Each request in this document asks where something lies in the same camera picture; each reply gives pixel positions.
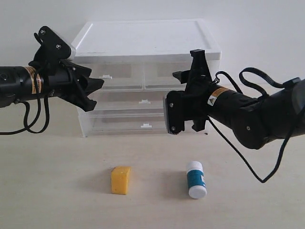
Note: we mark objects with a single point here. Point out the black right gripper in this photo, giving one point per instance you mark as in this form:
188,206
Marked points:
197,81

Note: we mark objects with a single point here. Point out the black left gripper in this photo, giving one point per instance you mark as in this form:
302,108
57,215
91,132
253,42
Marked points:
67,81

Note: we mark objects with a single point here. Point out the small drawer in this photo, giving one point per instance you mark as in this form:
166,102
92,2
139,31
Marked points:
119,77
159,75

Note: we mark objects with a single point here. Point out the teal label pill bottle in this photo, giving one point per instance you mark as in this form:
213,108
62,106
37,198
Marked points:
195,180

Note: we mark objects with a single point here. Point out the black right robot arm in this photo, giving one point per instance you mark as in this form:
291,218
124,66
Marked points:
254,121

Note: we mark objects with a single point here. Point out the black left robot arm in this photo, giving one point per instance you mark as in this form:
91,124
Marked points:
18,84

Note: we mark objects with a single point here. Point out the middle wide clear drawer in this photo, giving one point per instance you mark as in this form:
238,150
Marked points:
128,100

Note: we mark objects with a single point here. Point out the wide clear drawer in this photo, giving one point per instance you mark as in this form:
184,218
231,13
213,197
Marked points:
128,100
107,124

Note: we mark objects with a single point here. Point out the bottom wide clear drawer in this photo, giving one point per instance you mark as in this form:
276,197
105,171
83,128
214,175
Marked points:
107,124

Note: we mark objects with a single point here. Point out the white plastic drawer cabinet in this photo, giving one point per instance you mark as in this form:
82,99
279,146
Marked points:
141,42

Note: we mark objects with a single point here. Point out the yellow cheese block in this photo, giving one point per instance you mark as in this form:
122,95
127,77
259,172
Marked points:
120,177

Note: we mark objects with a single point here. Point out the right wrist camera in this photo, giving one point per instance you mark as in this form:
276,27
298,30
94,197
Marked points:
173,112

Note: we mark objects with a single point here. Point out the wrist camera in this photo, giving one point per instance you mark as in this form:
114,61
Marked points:
52,46
173,112

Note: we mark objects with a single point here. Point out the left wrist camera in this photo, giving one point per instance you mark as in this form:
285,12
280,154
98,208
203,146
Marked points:
52,46

